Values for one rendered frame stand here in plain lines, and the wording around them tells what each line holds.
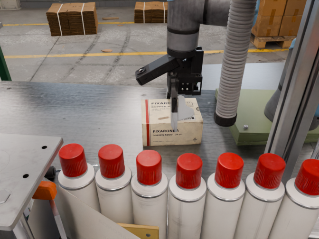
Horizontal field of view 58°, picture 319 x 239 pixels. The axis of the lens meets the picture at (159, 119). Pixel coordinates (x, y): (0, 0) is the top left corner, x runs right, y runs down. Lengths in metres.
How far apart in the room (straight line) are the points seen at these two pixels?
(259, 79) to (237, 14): 0.81
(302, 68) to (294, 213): 0.20
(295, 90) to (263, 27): 3.40
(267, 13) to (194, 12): 3.21
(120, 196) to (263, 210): 0.19
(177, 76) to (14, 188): 0.51
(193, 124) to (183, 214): 0.38
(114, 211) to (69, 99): 0.65
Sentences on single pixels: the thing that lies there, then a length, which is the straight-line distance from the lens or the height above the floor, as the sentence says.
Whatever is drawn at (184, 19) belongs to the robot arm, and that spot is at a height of 1.16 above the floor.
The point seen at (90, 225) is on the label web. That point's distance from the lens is 0.39.
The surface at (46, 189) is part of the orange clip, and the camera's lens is 0.34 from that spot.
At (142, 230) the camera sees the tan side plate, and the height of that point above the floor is 0.98.
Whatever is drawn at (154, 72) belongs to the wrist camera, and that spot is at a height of 1.03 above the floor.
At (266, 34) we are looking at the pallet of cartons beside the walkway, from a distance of 3.92.
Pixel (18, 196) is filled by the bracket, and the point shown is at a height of 1.14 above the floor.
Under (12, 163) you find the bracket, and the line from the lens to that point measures 0.31.
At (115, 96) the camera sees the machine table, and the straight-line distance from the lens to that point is 1.01.
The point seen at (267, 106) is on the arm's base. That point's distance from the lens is 0.89.
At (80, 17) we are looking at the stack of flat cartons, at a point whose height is 0.24.
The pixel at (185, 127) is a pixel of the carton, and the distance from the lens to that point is 0.75.
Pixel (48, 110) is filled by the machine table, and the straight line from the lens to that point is 0.99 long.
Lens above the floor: 1.33
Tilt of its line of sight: 35 degrees down
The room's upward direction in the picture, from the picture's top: straight up
